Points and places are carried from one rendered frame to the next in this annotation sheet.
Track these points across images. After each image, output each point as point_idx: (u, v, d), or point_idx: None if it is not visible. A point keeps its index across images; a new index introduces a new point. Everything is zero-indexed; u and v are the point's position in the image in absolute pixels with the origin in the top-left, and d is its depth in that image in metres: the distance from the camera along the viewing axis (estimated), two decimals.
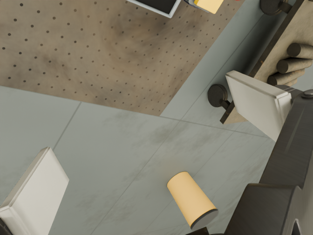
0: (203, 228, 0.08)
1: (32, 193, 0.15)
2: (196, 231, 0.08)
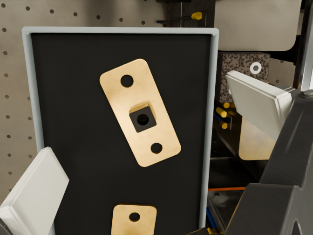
0: (203, 228, 0.08)
1: (32, 193, 0.15)
2: (196, 231, 0.08)
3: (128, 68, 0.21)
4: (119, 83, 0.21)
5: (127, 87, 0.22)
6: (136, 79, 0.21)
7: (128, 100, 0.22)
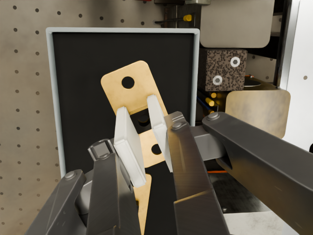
0: (203, 228, 0.08)
1: (130, 137, 0.17)
2: (196, 231, 0.08)
3: (130, 70, 0.21)
4: (121, 85, 0.21)
5: (128, 88, 0.22)
6: (137, 81, 0.21)
7: (129, 102, 0.22)
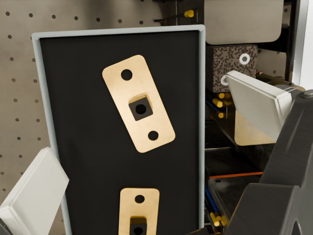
0: (203, 228, 0.08)
1: (32, 193, 0.15)
2: (196, 231, 0.08)
3: (128, 63, 0.24)
4: (120, 77, 0.24)
5: (127, 80, 0.24)
6: (135, 73, 0.24)
7: (127, 92, 0.24)
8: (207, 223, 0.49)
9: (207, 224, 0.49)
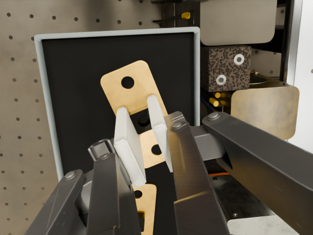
0: (203, 228, 0.08)
1: (130, 137, 0.17)
2: (196, 231, 0.08)
3: (129, 70, 0.21)
4: (120, 85, 0.21)
5: (128, 88, 0.22)
6: (137, 81, 0.21)
7: (129, 102, 0.22)
8: None
9: None
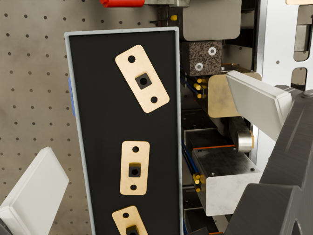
0: (203, 228, 0.08)
1: (32, 193, 0.15)
2: (196, 231, 0.08)
3: (132, 51, 0.35)
4: (127, 61, 0.35)
5: (132, 63, 0.36)
6: (137, 58, 0.35)
7: (133, 71, 0.36)
8: (191, 186, 0.61)
9: (192, 187, 0.61)
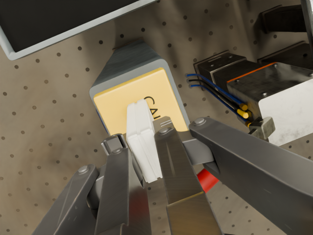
0: (203, 228, 0.08)
1: None
2: (196, 231, 0.08)
3: None
4: None
5: None
6: None
7: None
8: None
9: None
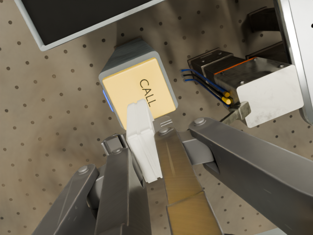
0: (203, 228, 0.08)
1: None
2: (196, 231, 0.08)
3: None
4: None
5: None
6: None
7: None
8: None
9: None
